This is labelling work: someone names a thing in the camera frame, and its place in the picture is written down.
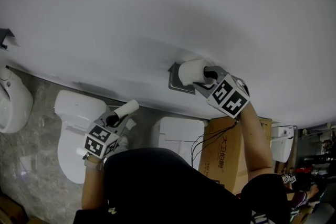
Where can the cardboard paper tube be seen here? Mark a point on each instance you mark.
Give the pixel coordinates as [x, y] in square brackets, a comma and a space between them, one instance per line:
[128, 107]

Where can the large cardboard box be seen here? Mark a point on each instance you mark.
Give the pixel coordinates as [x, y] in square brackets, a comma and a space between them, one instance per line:
[223, 160]

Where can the person's black shirt torso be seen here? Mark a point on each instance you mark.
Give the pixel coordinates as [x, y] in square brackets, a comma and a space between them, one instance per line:
[157, 186]

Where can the small white cup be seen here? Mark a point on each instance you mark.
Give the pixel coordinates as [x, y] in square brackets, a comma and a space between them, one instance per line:
[131, 123]

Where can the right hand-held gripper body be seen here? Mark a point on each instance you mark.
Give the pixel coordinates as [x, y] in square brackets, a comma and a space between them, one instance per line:
[225, 97]

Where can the black wall paper holder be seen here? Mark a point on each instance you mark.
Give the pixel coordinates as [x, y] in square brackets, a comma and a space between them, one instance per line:
[174, 84]

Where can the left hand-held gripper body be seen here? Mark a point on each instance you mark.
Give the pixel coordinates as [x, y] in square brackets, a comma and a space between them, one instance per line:
[98, 141]

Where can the white wristband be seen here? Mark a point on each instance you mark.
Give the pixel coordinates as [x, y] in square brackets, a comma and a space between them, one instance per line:
[93, 165]

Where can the white toilet with flat lid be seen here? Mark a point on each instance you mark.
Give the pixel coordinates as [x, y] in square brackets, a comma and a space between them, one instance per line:
[178, 133]

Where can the small black wall bracket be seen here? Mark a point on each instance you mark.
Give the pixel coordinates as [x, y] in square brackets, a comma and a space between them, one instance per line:
[5, 34]

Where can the white urinal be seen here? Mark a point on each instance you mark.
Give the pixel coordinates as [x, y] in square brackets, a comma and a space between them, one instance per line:
[13, 107]

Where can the white toilet paper roll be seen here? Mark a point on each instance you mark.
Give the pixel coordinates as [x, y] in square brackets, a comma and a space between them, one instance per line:
[191, 72]

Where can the person's left forearm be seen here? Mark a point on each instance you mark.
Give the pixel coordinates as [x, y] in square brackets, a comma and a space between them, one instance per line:
[92, 189]

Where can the white toilet with rounded tank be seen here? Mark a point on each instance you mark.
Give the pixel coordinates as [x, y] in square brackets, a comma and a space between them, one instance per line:
[73, 126]

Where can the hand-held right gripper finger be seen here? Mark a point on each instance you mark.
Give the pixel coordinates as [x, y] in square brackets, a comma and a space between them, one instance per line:
[204, 89]
[219, 72]

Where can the person's right forearm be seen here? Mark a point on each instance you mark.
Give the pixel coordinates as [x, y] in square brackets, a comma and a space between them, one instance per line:
[254, 144]

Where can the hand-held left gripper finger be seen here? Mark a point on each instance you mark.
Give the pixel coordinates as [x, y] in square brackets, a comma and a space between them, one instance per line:
[123, 123]
[102, 117]

